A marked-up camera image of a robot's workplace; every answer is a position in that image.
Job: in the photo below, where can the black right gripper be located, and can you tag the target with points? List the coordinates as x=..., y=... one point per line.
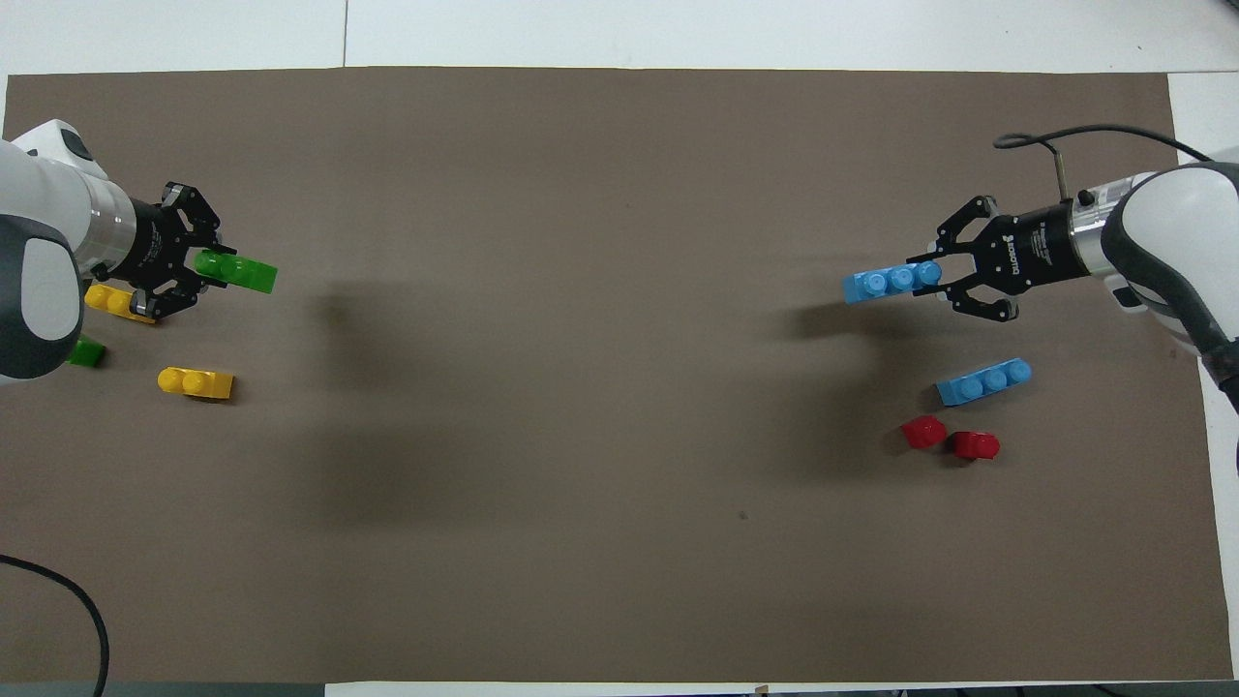
x=1031, y=252

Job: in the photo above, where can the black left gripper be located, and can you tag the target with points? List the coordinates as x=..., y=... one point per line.
x=150, y=247

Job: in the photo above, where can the green two-stud toy brick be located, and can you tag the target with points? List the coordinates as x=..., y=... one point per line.
x=247, y=274
x=89, y=353

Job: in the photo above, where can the blue three-stud toy brick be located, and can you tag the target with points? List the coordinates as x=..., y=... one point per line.
x=876, y=286
x=978, y=385

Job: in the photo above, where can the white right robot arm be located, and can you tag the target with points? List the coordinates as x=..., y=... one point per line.
x=1176, y=208

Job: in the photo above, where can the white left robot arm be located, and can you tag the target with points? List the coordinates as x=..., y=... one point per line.
x=48, y=174

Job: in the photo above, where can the yellow two-stud toy brick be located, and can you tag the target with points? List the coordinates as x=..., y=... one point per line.
x=203, y=385
x=106, y=300

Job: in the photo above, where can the red single-stud toy brick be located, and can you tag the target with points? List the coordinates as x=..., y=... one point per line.
x=976, y=445
x=924, y=433

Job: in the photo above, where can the brown paper table mat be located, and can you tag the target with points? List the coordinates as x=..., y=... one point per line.
x=619, y=436

